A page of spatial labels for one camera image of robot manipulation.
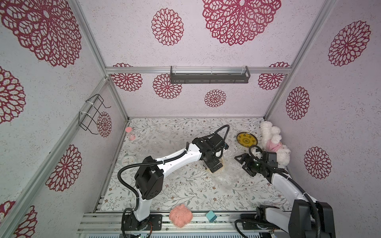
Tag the white plush poodle pink shirt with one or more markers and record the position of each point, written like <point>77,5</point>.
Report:
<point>271,142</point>

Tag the white round clock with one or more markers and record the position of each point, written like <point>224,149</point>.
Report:
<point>128,160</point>

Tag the bubble-wrapped plate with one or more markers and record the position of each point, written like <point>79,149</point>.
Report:
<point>219,167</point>
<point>246,139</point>

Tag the aluminium front rail frame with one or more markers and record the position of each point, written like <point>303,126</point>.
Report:
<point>108,224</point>

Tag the teal small cube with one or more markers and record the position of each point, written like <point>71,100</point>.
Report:
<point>211,216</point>

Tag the black wire wall rack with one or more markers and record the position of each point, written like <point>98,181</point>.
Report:
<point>87,117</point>

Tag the small pink cup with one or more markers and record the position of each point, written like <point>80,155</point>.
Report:
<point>132,137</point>

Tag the black wall shelf rail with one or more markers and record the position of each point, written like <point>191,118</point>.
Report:
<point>210,78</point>

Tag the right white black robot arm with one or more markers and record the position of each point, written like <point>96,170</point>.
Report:
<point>309,218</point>

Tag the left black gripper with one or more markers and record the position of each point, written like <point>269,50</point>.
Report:
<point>212,165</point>

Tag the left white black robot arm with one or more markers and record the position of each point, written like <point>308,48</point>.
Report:
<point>150,176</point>

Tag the pink fluffy ball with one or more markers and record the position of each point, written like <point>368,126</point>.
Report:
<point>180,216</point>

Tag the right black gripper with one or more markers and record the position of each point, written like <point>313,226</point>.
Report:
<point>248,163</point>

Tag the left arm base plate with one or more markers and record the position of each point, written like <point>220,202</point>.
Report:
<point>148,222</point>

